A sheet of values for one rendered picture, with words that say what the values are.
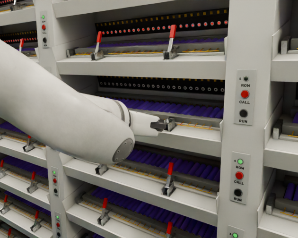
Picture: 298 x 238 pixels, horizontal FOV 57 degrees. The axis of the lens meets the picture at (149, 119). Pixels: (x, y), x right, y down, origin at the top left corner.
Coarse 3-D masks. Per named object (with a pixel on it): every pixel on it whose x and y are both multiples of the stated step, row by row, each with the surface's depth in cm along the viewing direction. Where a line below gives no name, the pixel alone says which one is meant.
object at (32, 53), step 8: (16, 32) 134; (24, 32) 130; (32, 32) 127; (8, 40) 141; (16, 40) 137; (24, 40) 133; (32, 40) 130; (16, 48) 135; (24, 48) 130; (32, 48) 127; (32, 56) 115
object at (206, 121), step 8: (144, 112) 83; (152, 112) 82; (160, 112) 81; (176, 120) 78; (184, 120) 76; (192, 120) 75; (200, 120) 73; (208, 120) 72; (216, 120) 71; (208, 128) 71
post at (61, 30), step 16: (48, 0) 93; (48, 16) 94; (80, 16) 102; (64, 32) 97; (80, 32) 103; (48, 48) 97; (48, 64) 98; (64, 80) 100; (80, 80) 106; (96, 80) 113; (48, 160) 108; (48, 176) 110; (64, 176) 105; (64, 192) 105; (64, 224) 109
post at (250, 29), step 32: (256, 0) 56; (288, 0) 65; (256, 32) 57; (256, 64) 58; (224, 96) 64; (256, 96) 59; (224, 128) 65; (256, 128) 60; (224, 160) 66; (256, 160) 62; (224, 192) 67; (256, 192) 63; (224, 224) 69; (256, 224) 64
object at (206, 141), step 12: (180, 96) 90; (192, 96) 87; (204, 96) 85; (216, 96) 83; (168, 132) 74; (180, 132) 73; (192, 132) 72; (204, 132) 71; (216, 132) 70; (156, 144) 78; (168, 144) 76; (180, 144) 73; (192, 144) 71; (204, 144) 69; (216, 144) 67; (216, 156) 68
